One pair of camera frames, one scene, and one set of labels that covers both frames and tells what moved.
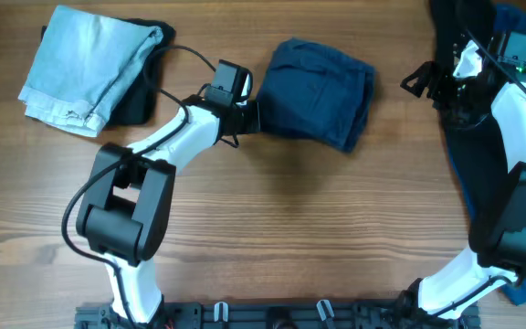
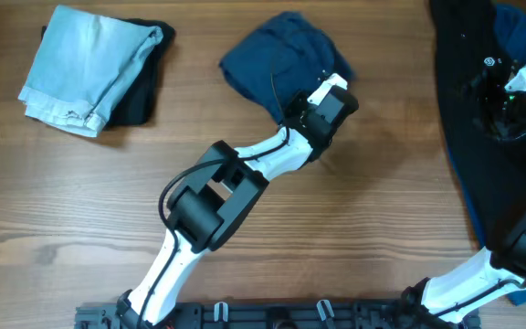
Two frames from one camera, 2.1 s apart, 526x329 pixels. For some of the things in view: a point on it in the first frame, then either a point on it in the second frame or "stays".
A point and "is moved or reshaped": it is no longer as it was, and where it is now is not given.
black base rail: (278, 314) stays
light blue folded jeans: (85, 65) stays
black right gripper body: (434, 84) -> (491, 108)
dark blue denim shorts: (315, 93) is moved or reshaped
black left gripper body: (249, 118) -> (293, 110)
